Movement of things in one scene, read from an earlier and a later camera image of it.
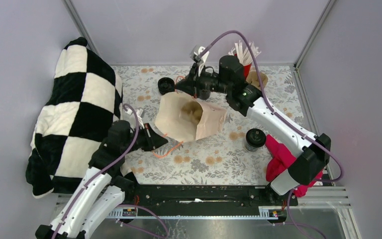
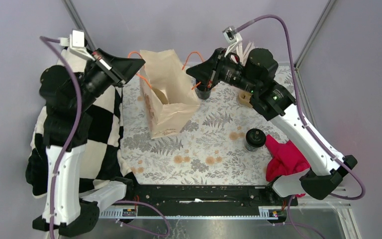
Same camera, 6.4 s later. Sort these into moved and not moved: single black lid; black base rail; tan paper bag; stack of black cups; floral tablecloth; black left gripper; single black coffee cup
Moved: tan paper bag; black left gripper
Not moved: stack of black cups; single black lid; black base rail; floral tablecloth; single black coffee cup
